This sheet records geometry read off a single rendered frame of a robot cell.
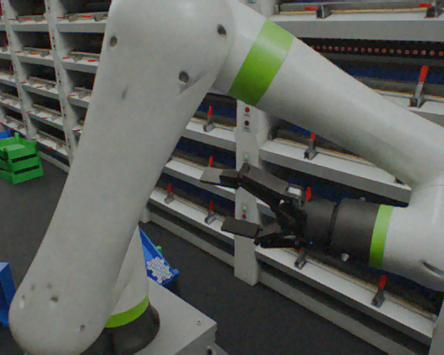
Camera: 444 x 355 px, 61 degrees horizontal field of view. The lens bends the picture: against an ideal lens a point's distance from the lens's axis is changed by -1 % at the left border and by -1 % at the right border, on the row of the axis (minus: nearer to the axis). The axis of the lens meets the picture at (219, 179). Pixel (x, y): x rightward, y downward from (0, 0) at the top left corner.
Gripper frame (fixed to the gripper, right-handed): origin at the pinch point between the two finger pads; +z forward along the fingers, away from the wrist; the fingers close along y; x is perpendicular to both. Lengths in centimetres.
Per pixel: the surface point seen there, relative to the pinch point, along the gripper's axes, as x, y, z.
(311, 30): -59, 1, 1
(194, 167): -51, -53, 52
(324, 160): -43, -30, -5
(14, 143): -65, -77, 217
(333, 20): -58, 4, -5
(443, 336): -14, -59, -42
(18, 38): -113, -26, 219
